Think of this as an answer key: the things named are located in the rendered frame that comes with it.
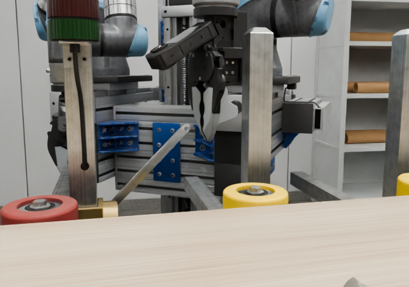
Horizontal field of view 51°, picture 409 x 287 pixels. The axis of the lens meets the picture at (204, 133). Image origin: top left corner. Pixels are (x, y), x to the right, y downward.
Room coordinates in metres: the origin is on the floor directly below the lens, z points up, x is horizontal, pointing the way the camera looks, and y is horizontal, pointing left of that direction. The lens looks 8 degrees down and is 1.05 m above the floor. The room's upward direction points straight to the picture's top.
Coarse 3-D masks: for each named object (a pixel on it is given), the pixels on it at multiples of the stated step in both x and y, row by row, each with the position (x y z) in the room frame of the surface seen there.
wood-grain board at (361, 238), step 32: (32, 224) 0.41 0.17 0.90; (64, 224) 0.41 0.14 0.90; (96, 224) 0.41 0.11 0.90; (128, 224) 0.41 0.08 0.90; (160, 224) 0.41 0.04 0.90; (192, 224) 0.41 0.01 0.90; (224, 224) 0.41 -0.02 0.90; (256, 224) 0.41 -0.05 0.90; (288, 224) 0.41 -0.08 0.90; (320, 224) 0.41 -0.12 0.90; (352, 224) 0.41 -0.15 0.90; (384, 224) 0.41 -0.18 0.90; (0, 256) 0.33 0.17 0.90; (32, 256) 0.33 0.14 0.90; (64, 256) 0.33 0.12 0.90; (96, 256) 0.33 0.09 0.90; (128, 256) 0.33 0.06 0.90; (160, 256) 0.33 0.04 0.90; (192, 256) 0.33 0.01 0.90; (224, 256) 0.33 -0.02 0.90; (256, 256) 0.33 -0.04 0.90; (288, 256) 0.33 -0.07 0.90; (320, 256) 0.33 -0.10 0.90; (352, 256) 0.33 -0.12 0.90; (384, 256) 0.33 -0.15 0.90
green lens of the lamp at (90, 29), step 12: (48, 24) 0.51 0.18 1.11; (60, 24) 0.49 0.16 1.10; (72, 24) 0.49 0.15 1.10; (84, 24) 0.50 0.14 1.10; (96, 24) 0.51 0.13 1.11; (48, 36) 0.51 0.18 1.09; (60, 36) 0.49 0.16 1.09; (72, 36) 0.49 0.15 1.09; (84, 36) 0.50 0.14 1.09; (96, 36) 0.51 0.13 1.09
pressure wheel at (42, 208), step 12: (12, 204) 0.45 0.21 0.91; (24, 204) 0.46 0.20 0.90; (36, 204) 0.44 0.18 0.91; (48, 204) 0.45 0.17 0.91; (60, 204) 0.46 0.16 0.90; (72, 204) 0.45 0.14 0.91; (12, 216) 0.41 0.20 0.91; (24, 216) 0.41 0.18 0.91; (36, 216) 0.41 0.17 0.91; (48, 216) 0.42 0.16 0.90; (60, 216) 0.43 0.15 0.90; (72, 216) 0.44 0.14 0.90
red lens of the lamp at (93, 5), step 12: (48, 0) 0.50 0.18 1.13; (60, 0) 0.49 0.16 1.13; (72, 0) 0.49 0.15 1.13; (84, 0) 0.50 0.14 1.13; (96, 0) 0.52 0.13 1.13; (48, 12) 0.50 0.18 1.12; (60, 12) 0.49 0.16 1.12; (72, 12) 0.49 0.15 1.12; (84, 12) 0.50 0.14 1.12; (96, 12) 0.52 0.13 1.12
